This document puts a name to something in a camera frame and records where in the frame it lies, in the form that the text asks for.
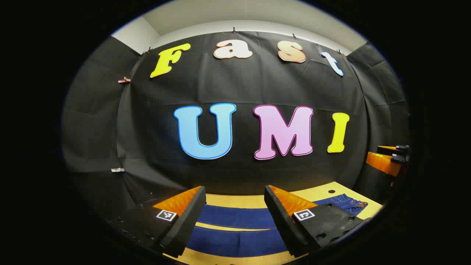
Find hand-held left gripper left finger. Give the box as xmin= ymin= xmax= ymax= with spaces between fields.
xmin=106 ymin=186 xmax=207 ymax=258

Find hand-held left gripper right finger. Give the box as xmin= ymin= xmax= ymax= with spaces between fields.
xmin=264 ymin=185 xmax=369 ymax=258

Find blue denim jeans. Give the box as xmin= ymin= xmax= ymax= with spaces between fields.
xmin=186 ymin=194 xmax=369 ymax=258

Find black backdrop cloth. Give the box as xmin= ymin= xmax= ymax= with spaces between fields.
xmin=61 ymin=31 xmax=411 ymax=221

